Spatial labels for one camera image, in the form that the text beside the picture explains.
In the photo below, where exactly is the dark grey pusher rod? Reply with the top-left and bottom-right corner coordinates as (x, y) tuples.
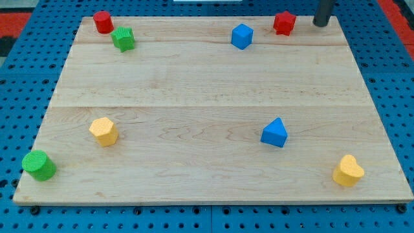
(313, 0), (336, 27)

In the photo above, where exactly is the green cylinder block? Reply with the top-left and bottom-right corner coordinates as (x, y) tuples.
(21, 150), (57, 181)

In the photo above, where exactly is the green star block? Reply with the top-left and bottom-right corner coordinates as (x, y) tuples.
(111, 27), (135, 52)

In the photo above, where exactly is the red cylinder block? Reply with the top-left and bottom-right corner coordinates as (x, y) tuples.
(93, 11), (114, 34)

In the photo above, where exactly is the wooden board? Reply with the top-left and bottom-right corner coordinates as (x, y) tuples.
(14, 16), (413, 206)

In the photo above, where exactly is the yellow heart block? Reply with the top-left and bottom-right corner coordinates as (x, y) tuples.
(332, 155), (365, 187)

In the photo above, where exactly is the blue cube block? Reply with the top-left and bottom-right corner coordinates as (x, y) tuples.
(231, 23), (254, 50)

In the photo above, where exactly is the red star block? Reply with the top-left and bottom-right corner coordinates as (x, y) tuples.
(273, 10), (296, 36)

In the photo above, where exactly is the yellow hexagon block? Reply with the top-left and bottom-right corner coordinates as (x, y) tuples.
(89, 117), (119, 147)

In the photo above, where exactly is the blue triangle block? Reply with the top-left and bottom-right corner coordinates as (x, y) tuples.
(261, 118), (288, 148)

